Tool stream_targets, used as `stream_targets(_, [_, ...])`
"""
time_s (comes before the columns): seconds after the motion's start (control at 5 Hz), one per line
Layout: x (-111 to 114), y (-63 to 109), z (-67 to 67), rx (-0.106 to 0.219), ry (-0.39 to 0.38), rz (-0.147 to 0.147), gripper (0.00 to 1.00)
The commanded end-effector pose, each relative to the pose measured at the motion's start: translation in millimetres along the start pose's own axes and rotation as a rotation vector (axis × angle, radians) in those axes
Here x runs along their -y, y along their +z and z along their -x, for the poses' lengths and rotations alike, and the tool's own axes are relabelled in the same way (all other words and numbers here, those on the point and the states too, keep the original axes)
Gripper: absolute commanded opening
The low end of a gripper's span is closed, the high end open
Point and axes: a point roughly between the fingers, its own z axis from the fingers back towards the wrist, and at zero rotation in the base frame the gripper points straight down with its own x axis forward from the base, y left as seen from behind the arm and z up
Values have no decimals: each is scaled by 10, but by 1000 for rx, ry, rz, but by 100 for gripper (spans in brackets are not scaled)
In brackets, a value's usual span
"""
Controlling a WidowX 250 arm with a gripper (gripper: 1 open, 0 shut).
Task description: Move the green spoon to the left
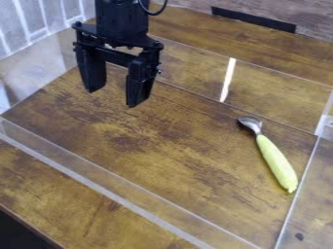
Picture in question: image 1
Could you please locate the clear acrylic right wall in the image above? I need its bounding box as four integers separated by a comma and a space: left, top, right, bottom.
274, 91, 333, 249

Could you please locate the clear acrylic left wall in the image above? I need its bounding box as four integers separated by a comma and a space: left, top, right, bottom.
0, 28, 76, 114

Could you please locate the black strip on table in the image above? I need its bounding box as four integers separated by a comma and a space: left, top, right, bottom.
211, 6, 296, 33

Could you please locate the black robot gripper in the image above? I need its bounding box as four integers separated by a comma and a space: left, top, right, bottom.
70, 0, 165, 108

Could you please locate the clear acrylic wall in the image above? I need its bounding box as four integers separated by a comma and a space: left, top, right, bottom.
64, 18, 333, 135
274, 91, 333, 249
0, 118, 260, 249
0, 28, 76, 114

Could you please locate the clear acrylic back wall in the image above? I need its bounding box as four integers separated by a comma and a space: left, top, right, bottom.
64, 18, 333, 135

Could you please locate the clear acrylic front wall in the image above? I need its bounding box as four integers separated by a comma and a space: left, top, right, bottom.
0, 118, 260, 249

